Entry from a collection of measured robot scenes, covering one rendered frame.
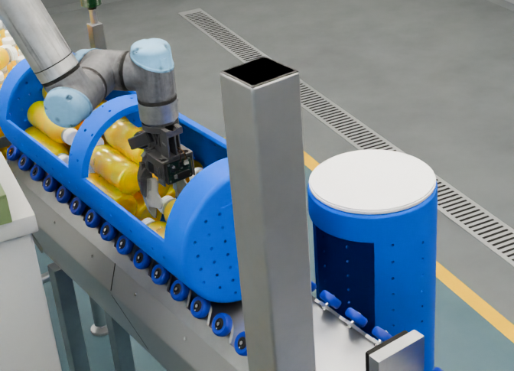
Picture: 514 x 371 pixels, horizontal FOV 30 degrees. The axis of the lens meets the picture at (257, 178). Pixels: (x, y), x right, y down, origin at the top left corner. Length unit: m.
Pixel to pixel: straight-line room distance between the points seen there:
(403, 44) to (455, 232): 2.05
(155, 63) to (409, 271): 0.74
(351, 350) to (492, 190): 2.44
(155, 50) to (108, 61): 0.10
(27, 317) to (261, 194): 1.11
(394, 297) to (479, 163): 2.31
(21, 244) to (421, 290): 0.87
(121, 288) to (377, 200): 0.59
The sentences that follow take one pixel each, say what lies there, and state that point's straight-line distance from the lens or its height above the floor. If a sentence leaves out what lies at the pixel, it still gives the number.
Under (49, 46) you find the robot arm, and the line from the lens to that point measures 1.69.
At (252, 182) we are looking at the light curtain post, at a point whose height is 1.59.
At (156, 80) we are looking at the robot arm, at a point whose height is 1.40.
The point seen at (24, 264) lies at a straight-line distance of 1.96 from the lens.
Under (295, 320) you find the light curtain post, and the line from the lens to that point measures 1.10.
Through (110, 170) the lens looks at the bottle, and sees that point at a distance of 2.08.
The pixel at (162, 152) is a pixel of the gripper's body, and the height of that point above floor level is 1.25.
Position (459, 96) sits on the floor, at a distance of 5.03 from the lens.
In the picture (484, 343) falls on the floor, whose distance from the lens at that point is 3.32.
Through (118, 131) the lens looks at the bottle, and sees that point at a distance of 2.12.
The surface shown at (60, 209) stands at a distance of 2.36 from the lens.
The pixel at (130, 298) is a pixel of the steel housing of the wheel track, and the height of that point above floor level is 0.86.
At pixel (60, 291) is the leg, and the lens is 2.72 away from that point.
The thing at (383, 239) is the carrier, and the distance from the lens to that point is 2.04.
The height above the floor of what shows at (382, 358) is 1.08.
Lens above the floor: 2.07
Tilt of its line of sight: 29 degrees down
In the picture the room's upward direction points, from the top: 5 degrees counter-clockwise
